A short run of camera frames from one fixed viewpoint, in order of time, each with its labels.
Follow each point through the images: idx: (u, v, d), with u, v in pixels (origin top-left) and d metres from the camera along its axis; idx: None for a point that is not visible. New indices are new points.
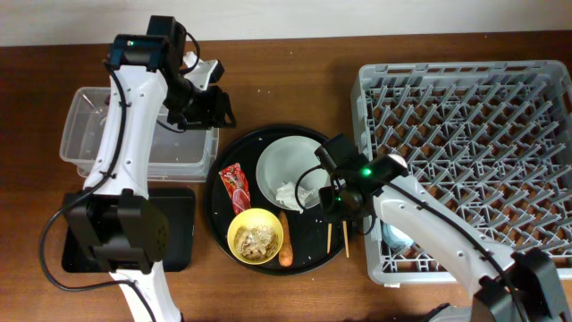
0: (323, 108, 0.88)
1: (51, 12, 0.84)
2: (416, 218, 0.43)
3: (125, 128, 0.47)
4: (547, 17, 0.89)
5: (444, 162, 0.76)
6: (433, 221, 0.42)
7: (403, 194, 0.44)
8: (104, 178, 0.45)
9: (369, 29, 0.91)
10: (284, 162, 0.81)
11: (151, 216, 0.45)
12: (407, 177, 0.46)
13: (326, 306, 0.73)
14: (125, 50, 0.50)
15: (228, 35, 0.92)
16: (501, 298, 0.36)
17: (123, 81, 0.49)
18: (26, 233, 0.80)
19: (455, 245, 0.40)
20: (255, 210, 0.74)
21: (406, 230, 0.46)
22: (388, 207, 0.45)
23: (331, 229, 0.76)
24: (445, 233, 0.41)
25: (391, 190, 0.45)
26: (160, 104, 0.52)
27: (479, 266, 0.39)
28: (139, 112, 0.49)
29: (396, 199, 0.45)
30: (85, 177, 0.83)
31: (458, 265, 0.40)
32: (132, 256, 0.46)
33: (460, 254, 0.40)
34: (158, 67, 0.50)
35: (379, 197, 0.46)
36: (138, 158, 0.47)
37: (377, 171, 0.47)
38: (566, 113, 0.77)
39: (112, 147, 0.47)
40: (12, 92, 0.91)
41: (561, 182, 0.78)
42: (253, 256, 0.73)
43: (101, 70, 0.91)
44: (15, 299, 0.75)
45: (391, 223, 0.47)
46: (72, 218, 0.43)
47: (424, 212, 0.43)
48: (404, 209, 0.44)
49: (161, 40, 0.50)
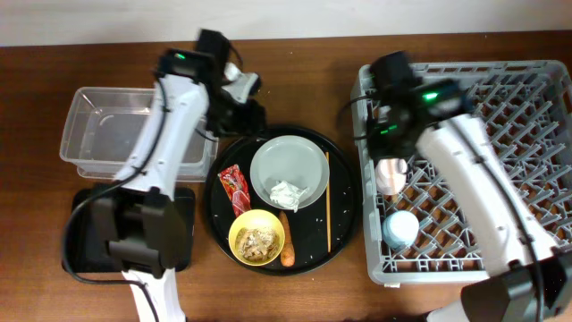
0: (323, 108, 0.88)
1: (50, 12, 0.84)
2: (469, 171, 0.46)
3: (163, 131, 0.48)
4: (548, 17, 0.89)
5: None
6: (484, 181, 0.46)
7: (462, 142, 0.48)
8: (134, 173, 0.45)
9: (369, 29, 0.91)
10: (281, 163, 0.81)
11: (172, 219, 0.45)
12: (472, 121, 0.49)
13: (326, 305, 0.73)
14: (174, 62, 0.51)
15: (228, 35, 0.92)
16: (528, 283, 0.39)
17: (167, 89, 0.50)
18: (26, 232, 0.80)
19: (498, 215, 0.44)
20: (256, 212, 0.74)
21: (450, 179, 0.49)
22: (444, 149, 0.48)
23: (329, 225, 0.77)
24: (495, 199, 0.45)
25: (451, 131, 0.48)
26: (197, 115, 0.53)
27: (516, 247, 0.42)
28: (181, 118, 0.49)
29: (452, 146, 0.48)
30: (85, 176, 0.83)
31: (492, 235, 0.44)
32: (145, 258, 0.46)
33: (500, 227, 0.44)
34: (202, 82, 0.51)
35: (434, 131, 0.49)
36: (170, 159, 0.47)
37: (441, 97, 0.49)
38: (566, 113, 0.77)
39: (147, 146, 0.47)
40: (11, 92, 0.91)
41: (560, 182, 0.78)
42: (255, 258, 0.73)
43: (101, 69, 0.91)
44: (15, 299, 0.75)
45: (436, 163, 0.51)
46: (97, 209, 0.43)
47: (479, 168, 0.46)
48: (458, 157, 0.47)
49: (207, 57, 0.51)
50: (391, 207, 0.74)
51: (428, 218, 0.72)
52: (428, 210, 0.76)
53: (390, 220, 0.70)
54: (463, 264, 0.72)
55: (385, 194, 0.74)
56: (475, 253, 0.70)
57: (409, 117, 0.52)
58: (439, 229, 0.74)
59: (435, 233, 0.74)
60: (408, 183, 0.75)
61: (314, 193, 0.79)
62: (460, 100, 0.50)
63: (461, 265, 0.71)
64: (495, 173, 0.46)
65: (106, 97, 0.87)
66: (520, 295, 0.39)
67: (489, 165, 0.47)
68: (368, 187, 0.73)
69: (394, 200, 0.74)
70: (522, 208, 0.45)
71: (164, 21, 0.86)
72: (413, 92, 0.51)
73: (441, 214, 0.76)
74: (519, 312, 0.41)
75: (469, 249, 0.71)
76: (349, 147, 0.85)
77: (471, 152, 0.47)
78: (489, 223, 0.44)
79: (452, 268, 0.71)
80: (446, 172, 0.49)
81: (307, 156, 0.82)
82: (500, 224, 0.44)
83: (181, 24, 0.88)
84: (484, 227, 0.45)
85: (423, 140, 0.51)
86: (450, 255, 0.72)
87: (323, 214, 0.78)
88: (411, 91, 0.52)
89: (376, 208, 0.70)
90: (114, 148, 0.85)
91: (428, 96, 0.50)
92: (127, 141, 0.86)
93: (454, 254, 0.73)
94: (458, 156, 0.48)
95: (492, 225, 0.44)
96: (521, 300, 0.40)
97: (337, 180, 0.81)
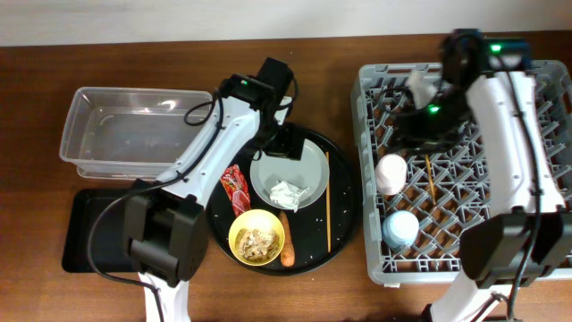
0: (323, 108, 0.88)
1: (50, 12, 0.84)
2: (505, 121, 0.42)
3: (213, 148, 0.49)
4: (546, 17, 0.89)
5: (444, 162, 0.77)
6: (517, 134, 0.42)
7: (507, 95, 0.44)
8: (176, 178, 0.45)
9: (369, 29, 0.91)
10: (281, 163, 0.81)
11: (203, 227, 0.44)
12: (525, 79, 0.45)
13: (326, 305, 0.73)
14: (238, 86, 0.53)
15: (228, 35, 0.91)
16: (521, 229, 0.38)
17: (226, 109, 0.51)
18: (26, 232, 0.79)
19: (518, 165, 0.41)
20: (255, 212, 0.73)
21: (482, 127, 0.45)
22: (487, 97, 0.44)
23: (328, 224, 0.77)
24: (520, 151, 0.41)
25: (501, 81, 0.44)
26: (244, 139, 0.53)
27: (523, 197, 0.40)
28: (231, 138, 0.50)
29: (498, 94, 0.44)
30: (85, 176, 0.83)
31: (504, 181, 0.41)
32: (164, 267, 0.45)
33: (516, 176, 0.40)
34: (258, 109, 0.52)
35: (488, 79, 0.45)
36: (212, 173, 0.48)
37: (506, 52, 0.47)
38: (566, 113, 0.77)
39: (193, 156, 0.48)
40: (12, 91, 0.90)
41: (561, 182, 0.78)
42: (255, 258, 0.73)
43: (100, 69, 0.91)
44: (16, 299, 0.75)
45: (476, 112, 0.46)
46: (133, 205, 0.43)
47: (514, 121, 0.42)
48: (500, 107, 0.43)
49: (267, 88, 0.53)
50: (391, 207, 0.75)
51: (428, 217, 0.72)
52: (428, 210, 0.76)
53: (391, 220, 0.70)
54: None
55: (385, 194, 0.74)
56: None
57: (466, 63, 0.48)
58: (438, 229, 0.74)
59: (434, 233, 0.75)
60: (408, 183, 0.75)
61: (314, 193, 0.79)
62: (522, 58, 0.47)
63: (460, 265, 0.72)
64: (530, 130, 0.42)
65: (106, 96, 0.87)
66: (512, 238, 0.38)
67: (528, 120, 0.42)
68: (368, 187, 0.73)
69: (393, 200, 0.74)
70: (543, 165, 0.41)
71: (164, 21, 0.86)
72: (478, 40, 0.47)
73: (441, 214, 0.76)
74: (505, 258, 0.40)
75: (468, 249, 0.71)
76: (349, 147, 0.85)
77: (514, 105, 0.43)
78: (506, 170, 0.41)
79: (452, 268, 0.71)
80: (482, 121, 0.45)
81: (307, 156, 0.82)
82: (517, 173, 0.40)
83: (180, 24, 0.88)
84: (501, 173, 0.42)
85: (472, 88, 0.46)
86: (450, 255, 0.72)
87: (323, 214, 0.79)
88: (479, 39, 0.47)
89: (375, 209, 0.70)
90: (114, 148, 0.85)
91: (493, 47, 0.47)
92: (127, 141, 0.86)
93: (454, 254, 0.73)
94: (500, 105, 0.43)
95: (507, 171, 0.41)
96: (511, 245, 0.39)
97: (337, 180, 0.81)
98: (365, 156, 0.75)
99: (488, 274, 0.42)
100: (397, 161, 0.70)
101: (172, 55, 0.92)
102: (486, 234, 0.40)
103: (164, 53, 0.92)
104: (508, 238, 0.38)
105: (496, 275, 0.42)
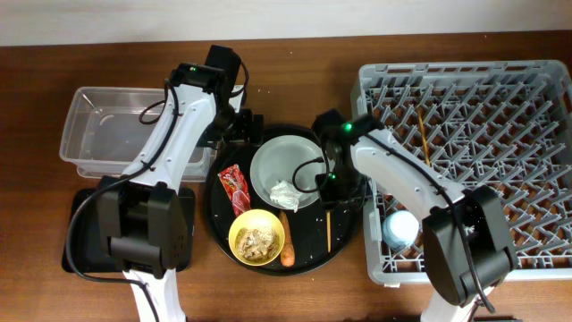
0: (323, 108, 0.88)
1: (50, 12, 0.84)
2: (384, 162, 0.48)
3: (173, 132, 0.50)
4: (547, 17, 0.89)
5: (444, 162, 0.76)
6: (399, 164, 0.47)
7: (374, 143, 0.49)
8: (143, 168, 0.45)
9: (369, 29, 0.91)
10: (278, 162, 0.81)
11: (178, 215, 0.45)
12: (382, 131, 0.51)
13: (326, 305, 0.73)
14: (188, 73, 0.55)
15: (229, 35, 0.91)
16: (449, 224, 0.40)
17: (180, 96, 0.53)
18: (26, 232, 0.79)
19: (413, 182, 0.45)
20: (255, 212, 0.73)
21: (377, 174, 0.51)
22: (362, 155, 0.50)
23: (328, 226, 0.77)
24: (406, 173, 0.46)
25: (365, 140, 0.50)
26: (204, 124, 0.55)
27: (433, 199, 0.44)
28: (191, 122, 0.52)
29: (367, 148, 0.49)
30: (85, 175, 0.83)
31: (415, 199, 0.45)
32: (147, 259, 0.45)
33: (417, 189, 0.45)
34: (213, 91, 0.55)
35: (354, 147, 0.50)
36: (177, 158, 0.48)
37: (359, 129, 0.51)
38: (566, 113, 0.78)
39: (156, 145, 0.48)
40: (12, 91, 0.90)
41: (561, 182, 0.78)
42: (255, 258, 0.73)
43: (100, 69, 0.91)
44: (16, 299, 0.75)
45: (365, 167, 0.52)
46: (104, 201, 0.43)
47: (391, 158, 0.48)
48: (375, 156, 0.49)
49: (217, 72, 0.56)
50: (391, 207, 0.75)
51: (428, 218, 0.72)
52: None
53: (391, 219, 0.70)
54: None
55: (385, 193, 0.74)
56: None
57: (340, 149, 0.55)
58: None
59: None
60: None
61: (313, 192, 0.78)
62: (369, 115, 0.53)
63: None
64: (405, 155, 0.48)
65: (105, 96, 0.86)
66: (448, 238, 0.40)
67: (399, 150, 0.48)
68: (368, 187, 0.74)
69: (393, 200, 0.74)
70: (431, 170, 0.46)
71: (164, 21, 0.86)
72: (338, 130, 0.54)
73: None
74: (457, 259, 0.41)
75: None
76: None
77: (381, 147, 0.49)
78: (408, 188, 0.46)
79: None
80: (374, 172, 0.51)
81: (306, 154, 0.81)
82: (417, 186, 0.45)
83: (180, 24, 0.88)
84: (408, 196, 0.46)
85: (351, 153, 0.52)
86: None
87: (323, 214, 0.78)
88: (338, 129, 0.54)
89: (375, 208, 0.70)
90: (114, 148, 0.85)
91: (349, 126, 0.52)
92: (127, 141, 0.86)
93: None
94: (374, 155, 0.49)
95: (410, 191, 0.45)
96: (450, 242, 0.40)
97: None
98: None
99: (466, 292, 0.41)
100: None
101: (172, 55, 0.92)
102: (433, 251, 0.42)
103: (164, 53, 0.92)
104: (443, 239, 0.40)
105: (466, 283, 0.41)
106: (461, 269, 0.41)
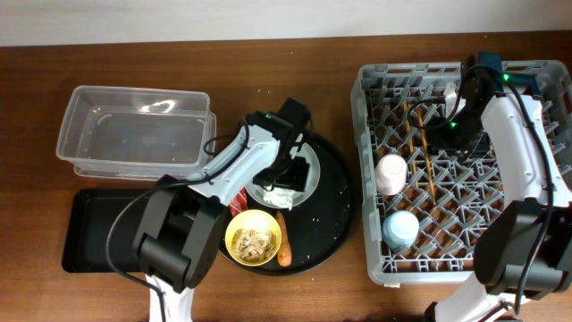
0: (323, 108, 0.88)
1: (50, 12, 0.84)
2: (517, 131, 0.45)
3: (234, 162, 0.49)
4: (547, 16, 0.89)
5: (444, 162, 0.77)
6: (528, 141, 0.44)
7: (517, 108, 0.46)
8: (203, 180, 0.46)
9: (369, 29, 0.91)
10: None
11: (217, 229, 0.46)
12: (536, 101, 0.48)
13: (326, 305, 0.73)
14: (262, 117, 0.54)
15: (229, 36, 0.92)
16: (534, 216, 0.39)
17: (253, 133, 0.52)
18: (27, 233, 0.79)
19: (529, 163, 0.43)
20: (251, 212, 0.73)
21: (494, 137, 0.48)
22: (500, 110, 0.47)
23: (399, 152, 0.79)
24: (532, 154, 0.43)
25: (514, 100, 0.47)
26: (263, 165, 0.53)
27: (536, 191, 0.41)
28: (253, 158, 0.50)
29: (510, 108, 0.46)
30: (81, 174, 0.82)
31: (518, 181, 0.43)
32: (172, 269, 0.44)
33: (528, 173, 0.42)
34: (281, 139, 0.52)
35: (500, 97, 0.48)
36: (235, 182, 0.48)
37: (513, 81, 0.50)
38: (566, 113, 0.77)
39: (220, 165, 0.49)
40: (12, 92, 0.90)
41: None
42: (252, 258, 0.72)
43: (99, 69, 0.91)
44: (16, 299, 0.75)
45: (487, 122, 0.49)
46: (156, 199, 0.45)
47: (525, 131, 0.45)
48: (511, 120, 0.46)
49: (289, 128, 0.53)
50: (391, 207, 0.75)
51: (428, 217, 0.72)
52: (428, 210, 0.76)
53: (391, 219, 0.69)
54: (463, 264, 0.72)
55: (385, 194, 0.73)
56: (470, 228, 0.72)
57: (479, 93, 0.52)
58: (438, 229, 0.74)
59: (434, 233, 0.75)
60: (408, 183, 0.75)
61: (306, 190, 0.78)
62: (530, 87, 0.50)
63: (461, 265, 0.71)
64: (542, 139, 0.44)
65: (105, 96, 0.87)
66: (525, 228, 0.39)
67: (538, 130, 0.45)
68: (368, 187, 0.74)
69: (393, 200, 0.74)
70: (554, 166, 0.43)
71: (164, 21, 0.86)
72: (492, 70, 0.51)
73: (441, 214, 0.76)
74: (520, 249, 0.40)
75: (466, 224, 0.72)
76: (349, 147, 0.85)
77: (524, 118, 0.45)
78: (519, 168, 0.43)
79: (452, 268, 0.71)
80: (493, 130, 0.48)
81: None
82: (529, 171, 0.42)
83: (180, 24, 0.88)
84: (514, 173, 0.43)
85: (489, 105, 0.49)
86: (450, 255, 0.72)
87: (321, 214, 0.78)
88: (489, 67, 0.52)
89: (375, 209, 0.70)
90: (113, 148, 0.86)
91: (504, 77, 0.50)
92: (124, 141, 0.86)
93: (454, 254, 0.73)
94: (511, 119, 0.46)
95: (520, 171, 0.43)
96: (526, 233, 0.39)
97: (336, 180, 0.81)
98: (365, 156, 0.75)
99: (504, 277, 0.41)
100: (397, 161, 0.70)
101: (172, 55, 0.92)
102: (499, 229, 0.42)
103: (164, 53, 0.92)
104: (520, 228, 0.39)
105: (511, 273, 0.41)
106: (515, 258, 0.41)
